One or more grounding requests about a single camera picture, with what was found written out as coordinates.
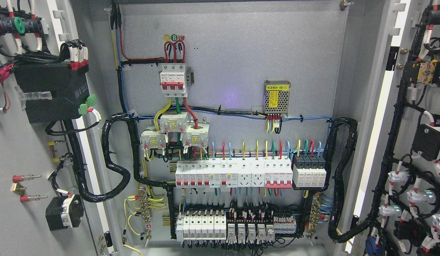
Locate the grey cabinet door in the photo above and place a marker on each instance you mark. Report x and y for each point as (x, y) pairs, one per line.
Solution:
(391, 191)
(24, 150)

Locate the white current transformers group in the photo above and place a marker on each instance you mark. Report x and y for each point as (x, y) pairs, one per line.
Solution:
(175, 125)

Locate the red main circuit breaker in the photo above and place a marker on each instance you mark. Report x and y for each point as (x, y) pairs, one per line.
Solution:
(175, 79)

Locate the metal mesh power supply module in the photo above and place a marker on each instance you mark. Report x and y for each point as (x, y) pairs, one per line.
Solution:
(276, 96)

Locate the white socket breaker row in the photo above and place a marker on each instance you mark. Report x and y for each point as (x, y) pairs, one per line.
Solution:
(233, 173)

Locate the black surge protector block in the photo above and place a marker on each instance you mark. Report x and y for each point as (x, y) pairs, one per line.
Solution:
(309, 173)

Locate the lower white breaker relay row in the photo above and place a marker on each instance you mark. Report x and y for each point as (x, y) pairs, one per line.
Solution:
(235, 226)

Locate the black digital power meter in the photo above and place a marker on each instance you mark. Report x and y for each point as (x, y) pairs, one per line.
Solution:
(53, 92)

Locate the white rotary selector switch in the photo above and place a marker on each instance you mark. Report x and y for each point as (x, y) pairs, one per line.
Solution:
(64, 212)

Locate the red terminal post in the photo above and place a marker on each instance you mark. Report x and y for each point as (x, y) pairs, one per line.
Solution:
(20, 190)

